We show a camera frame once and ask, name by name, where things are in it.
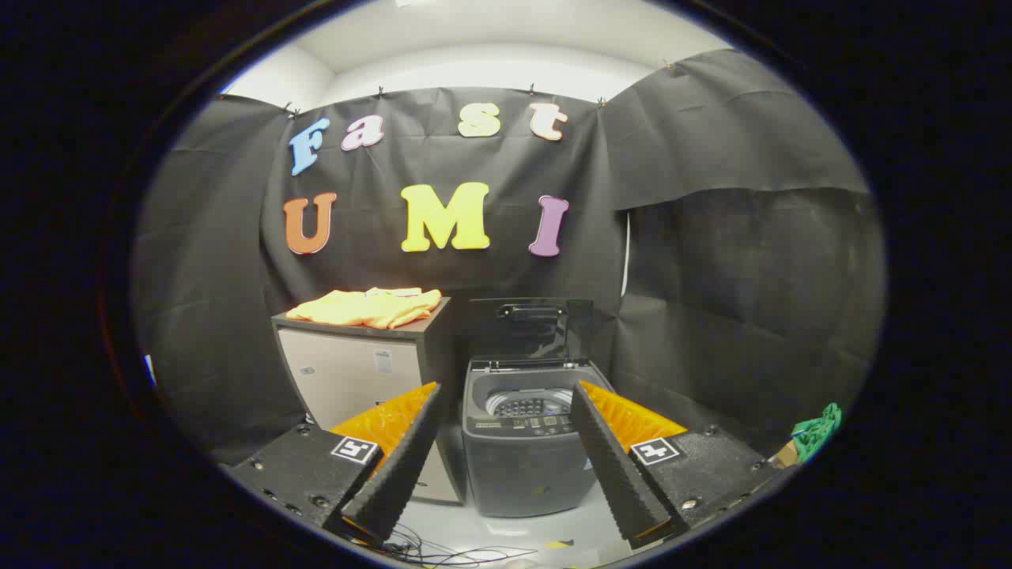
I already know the dark beige cabinet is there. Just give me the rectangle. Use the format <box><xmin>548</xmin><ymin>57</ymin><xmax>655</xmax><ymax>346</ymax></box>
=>
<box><xmin>271</xmin><ymin>297</ymin><xmax>467</xmax><ymax>507</ymax></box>

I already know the green cloth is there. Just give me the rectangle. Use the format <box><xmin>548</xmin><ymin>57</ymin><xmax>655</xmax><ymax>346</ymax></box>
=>
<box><xmin>792</xmin><ymin>403</ymin><xmax>843</xmax><ymax>463</ymax></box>

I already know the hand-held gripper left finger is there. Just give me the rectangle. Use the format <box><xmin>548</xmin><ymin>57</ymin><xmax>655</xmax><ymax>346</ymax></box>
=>
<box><xmin>225</xmin><ymin>382</ymin><xmax>444</xmax><ymax>546</ymax></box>

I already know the orange polo shirt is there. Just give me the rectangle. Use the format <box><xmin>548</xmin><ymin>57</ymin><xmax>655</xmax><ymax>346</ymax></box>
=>
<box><xmin>286</xmin><ymin>287</ymin><xmax>442</xmax><ymax>330</ymax></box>

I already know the tangle of thin cables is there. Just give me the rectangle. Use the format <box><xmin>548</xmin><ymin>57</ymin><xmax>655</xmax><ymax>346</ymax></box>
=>
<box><xmin>379</xmin><ymin>522</ymin><xmax>538</xmax><ymax>567</ymax></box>

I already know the grey washing machine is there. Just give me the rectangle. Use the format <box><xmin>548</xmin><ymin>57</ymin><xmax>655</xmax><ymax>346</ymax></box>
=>
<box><xmin>462</xmin><ymin>357</ymin><xmax>617</xmax><ymax>518</ymax></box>

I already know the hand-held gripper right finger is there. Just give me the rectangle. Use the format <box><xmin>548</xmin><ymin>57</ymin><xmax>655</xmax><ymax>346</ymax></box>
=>
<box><xmin>571</xmin><ymin>380</ymin><xmax>791</xmax><ymax>550</ymax></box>

